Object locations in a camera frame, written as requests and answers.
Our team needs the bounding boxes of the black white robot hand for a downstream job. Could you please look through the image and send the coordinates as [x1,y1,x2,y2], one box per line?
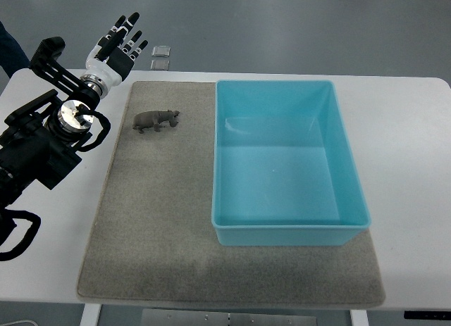
[85,12,148,89]

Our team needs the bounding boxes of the brown toy hippo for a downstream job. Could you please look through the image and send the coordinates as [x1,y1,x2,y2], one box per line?
[132,110,180,134]

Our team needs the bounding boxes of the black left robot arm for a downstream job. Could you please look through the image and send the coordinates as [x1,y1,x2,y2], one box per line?
[1,37,111,261]

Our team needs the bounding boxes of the blue plastic box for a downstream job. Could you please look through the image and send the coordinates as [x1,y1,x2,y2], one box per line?
[211,80,371,246]

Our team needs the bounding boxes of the dark blue clothed person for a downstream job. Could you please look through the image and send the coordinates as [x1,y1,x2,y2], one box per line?
[0,23,30,78]

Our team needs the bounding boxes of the grey felt mat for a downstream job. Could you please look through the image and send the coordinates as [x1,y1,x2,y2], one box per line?
[78,82,385,308]

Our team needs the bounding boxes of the white left table leg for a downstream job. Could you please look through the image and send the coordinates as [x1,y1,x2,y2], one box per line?
[80,303,101,326]

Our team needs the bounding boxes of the white table leg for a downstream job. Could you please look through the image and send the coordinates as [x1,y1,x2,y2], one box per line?
[350,310,369,326]
[80,303,101,326]

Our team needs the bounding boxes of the white right table leg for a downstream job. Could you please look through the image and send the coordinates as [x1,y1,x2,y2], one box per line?
[350,310,369,326]

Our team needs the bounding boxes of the black table control panel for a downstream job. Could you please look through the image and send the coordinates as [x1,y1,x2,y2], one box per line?
[404,311,451,321]

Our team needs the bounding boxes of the metal table base plate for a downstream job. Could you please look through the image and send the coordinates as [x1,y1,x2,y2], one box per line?
[140,309,318,326]

